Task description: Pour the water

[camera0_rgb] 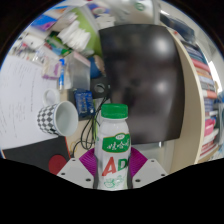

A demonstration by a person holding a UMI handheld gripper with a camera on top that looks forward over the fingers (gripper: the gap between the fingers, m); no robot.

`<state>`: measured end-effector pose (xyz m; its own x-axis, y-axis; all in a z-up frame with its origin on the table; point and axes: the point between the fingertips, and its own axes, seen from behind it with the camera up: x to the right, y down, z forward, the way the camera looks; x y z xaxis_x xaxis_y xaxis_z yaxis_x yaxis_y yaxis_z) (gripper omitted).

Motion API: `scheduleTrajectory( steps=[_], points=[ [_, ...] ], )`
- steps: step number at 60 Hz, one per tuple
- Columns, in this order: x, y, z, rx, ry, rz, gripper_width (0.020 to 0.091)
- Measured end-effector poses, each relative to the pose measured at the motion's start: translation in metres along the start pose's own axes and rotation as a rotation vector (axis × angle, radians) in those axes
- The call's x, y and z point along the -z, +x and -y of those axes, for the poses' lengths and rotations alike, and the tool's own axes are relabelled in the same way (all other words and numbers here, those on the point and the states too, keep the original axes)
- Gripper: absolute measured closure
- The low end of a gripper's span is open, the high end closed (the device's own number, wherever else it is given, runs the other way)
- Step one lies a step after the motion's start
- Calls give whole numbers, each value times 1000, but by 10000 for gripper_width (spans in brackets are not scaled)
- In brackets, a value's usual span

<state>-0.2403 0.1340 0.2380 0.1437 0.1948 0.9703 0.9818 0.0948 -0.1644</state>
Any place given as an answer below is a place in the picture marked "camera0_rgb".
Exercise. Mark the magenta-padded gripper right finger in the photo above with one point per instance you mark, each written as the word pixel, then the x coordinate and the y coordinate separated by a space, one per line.
pixel 148 170

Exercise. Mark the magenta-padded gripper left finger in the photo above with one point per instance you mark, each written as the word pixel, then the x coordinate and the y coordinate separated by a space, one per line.
pixel 76 171

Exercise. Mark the white drink bottle green cap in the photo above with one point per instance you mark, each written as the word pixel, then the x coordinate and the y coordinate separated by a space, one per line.
pixel 112 146

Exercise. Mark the flat round red coaster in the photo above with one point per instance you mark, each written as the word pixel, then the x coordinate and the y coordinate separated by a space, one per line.
pixel 57 164

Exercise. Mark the black desk mat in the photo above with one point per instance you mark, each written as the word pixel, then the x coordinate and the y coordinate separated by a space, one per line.
pixel 33 151

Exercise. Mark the black-white diamond pattern mug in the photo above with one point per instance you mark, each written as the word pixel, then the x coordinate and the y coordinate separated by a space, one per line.
pixel 63 118

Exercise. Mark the blue circuit board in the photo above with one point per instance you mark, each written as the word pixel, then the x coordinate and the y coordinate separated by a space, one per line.
pixel 84 102

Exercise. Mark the black computer monitor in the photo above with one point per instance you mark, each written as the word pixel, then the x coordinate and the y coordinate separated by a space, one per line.
pixel 143 83

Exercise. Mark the cream shelf with books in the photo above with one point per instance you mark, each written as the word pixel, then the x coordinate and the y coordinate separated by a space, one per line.
pixel 200 100

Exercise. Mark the clear plastic box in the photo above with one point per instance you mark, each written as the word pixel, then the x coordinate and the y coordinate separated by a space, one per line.
pixel 79 71

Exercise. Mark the white tissue stack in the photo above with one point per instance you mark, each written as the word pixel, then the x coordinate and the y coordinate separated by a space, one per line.
pixel 75 36

